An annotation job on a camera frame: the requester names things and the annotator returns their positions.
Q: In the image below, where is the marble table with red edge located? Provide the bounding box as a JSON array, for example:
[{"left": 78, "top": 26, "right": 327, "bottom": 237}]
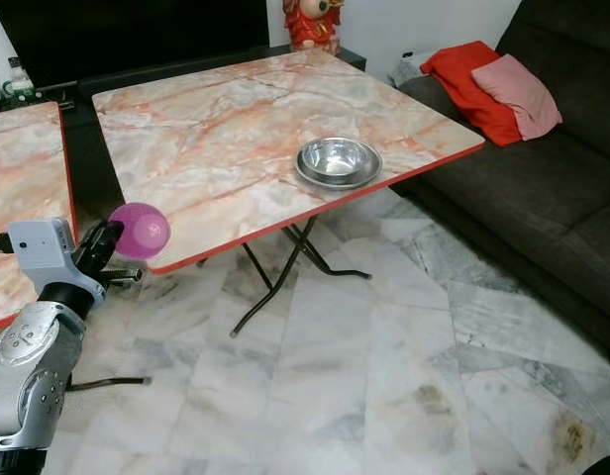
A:
[{"left": 0, "top": 99, "right": 152, "bottom": 393}]

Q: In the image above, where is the large marble folding table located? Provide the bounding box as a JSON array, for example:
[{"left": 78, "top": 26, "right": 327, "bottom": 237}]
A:
[{"left": 91, "top": 48, "right": 486, "bottom": 339}]

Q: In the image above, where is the steel bowl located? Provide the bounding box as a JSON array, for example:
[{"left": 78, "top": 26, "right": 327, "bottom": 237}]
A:
[{"left": 299, "top": 137, "right": 379, "bottom": 182}]

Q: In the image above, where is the pink cushion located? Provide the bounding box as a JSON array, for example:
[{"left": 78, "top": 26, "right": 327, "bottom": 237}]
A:
[{"left": 471, "top": 54, "right": 563, "bottom": 141}]

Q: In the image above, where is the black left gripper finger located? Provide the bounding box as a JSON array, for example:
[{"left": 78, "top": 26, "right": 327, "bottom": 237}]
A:
[{"left": 89, "top": 220, "right": 125, "bottom": 262}]

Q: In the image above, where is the grey plastic bag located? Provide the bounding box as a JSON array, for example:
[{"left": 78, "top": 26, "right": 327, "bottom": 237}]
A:
[{"left": 388, "top": 49, "right": 437, "bottom": 87}]

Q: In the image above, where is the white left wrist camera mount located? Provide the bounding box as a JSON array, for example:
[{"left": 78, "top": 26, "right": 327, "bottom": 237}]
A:
[{"left": 7, "top": 217, "right": 104, "bottom": 303}]

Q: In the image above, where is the small bottles clutter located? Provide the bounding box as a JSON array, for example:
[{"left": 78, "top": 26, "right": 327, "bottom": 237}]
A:
[{"left": 0, "top": 57, "right": 51, "bottom": 108}]

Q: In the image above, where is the dark sofa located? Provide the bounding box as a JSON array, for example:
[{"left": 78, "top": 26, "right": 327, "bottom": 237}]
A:
[{"left": 394, "top": 0, "right": 610, "bottom": 363}]

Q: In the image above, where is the purple plastic cup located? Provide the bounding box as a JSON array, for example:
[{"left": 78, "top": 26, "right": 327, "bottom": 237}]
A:
[{"left": 109, "top": 202, "right": 172, "bottom": 261}]

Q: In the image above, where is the red figurine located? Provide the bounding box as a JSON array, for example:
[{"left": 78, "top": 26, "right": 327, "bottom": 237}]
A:
[{"left": 281, "top": 0, "right": 345, "bottom": 53}]

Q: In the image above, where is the steel plate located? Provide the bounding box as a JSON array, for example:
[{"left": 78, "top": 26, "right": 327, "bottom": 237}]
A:
[{"left": 293, "top": 145, "right": 383, "bottom": 191}]

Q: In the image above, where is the black television screen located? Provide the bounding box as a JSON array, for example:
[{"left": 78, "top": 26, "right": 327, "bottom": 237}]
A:
[{"left": 0, "top": 0, "right": 271, "bottom": 88}]

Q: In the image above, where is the red cushion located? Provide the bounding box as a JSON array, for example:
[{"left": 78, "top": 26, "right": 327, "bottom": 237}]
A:
[{"left": 419, "top": 41, "right": 525, "bottom": 148}]

